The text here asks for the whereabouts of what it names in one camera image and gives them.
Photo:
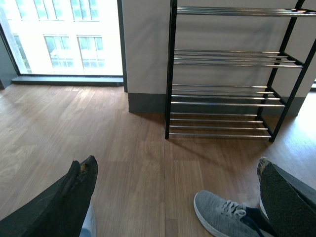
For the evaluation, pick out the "black metal shoe rack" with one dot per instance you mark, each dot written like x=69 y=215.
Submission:
x=235 y=66

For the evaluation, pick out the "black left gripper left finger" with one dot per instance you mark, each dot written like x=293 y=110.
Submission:
x=60 y=210

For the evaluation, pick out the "light blue slipper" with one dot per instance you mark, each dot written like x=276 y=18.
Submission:
x=89 y=225

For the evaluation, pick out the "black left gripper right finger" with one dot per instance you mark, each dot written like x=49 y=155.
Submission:
x=289 y=204

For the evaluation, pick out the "grey knit sneaker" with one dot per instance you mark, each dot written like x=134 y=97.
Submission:
x=227 y=218

